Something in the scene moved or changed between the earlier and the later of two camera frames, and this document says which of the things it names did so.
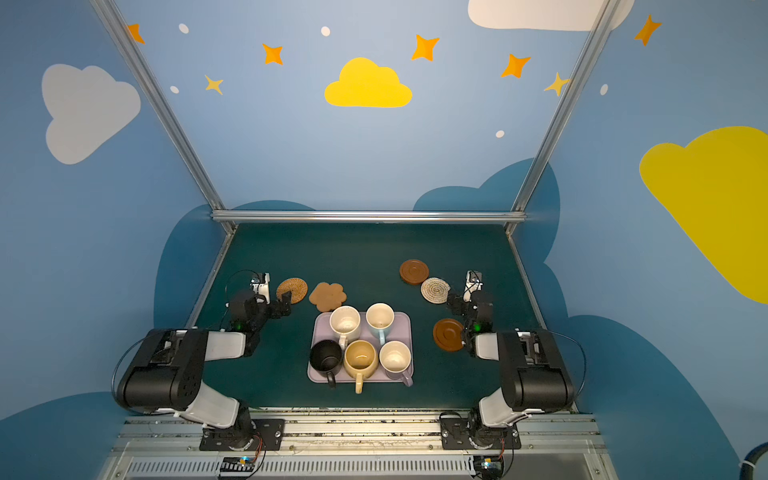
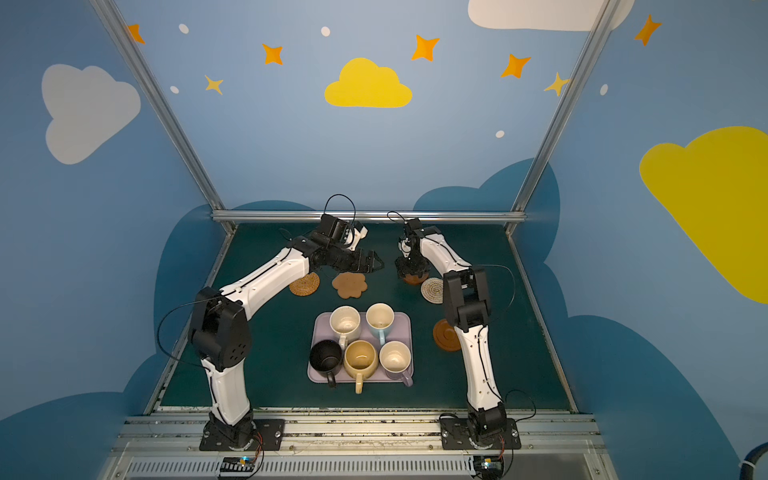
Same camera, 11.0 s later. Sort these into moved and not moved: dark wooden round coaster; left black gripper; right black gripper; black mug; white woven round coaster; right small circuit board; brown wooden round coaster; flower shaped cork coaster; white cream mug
Moved: right black gripper; flower shaped cork coaster; left black gripper
Not moved: black mug; brown wooden round coaster; white cream mug; white woven round coaster; dark wooden round coaster; right small circuit board
